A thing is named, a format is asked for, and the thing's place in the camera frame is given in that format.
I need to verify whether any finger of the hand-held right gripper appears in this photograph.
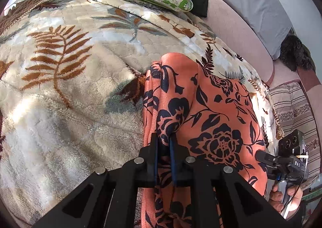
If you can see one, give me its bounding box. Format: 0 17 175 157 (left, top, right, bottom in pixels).
255 151 280 168

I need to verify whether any grey pillow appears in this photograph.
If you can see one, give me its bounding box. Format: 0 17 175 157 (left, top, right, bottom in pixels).
213 0 293 61

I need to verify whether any orange floral cloth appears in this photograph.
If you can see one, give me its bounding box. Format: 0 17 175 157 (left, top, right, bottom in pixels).
141 52 268 228

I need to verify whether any dark furry cloth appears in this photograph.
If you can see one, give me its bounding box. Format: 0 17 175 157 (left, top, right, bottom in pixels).
279 34 315 73

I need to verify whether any pink upholstered headboard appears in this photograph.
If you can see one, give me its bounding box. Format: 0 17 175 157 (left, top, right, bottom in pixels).
205 0 317 108

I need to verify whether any leaf print fleece blanket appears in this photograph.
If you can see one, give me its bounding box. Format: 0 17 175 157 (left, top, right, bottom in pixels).
0 0 285 226

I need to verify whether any striped floral mattress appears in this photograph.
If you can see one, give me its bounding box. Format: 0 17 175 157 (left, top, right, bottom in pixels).
269 82 321 184

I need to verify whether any brown bedspread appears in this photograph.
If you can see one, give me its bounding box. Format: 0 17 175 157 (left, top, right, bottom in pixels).
0 0 58 35

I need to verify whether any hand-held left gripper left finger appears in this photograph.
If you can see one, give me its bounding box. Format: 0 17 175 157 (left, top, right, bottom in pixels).
32 132 159 228

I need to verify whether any green cloth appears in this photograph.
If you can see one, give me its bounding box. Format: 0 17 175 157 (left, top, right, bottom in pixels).
302 185 319 202

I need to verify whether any person's right hand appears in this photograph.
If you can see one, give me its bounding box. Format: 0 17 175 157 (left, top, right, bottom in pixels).
270 182 303 218

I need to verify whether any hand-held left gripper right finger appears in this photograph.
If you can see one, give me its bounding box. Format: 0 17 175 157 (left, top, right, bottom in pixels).
169 136 290 228

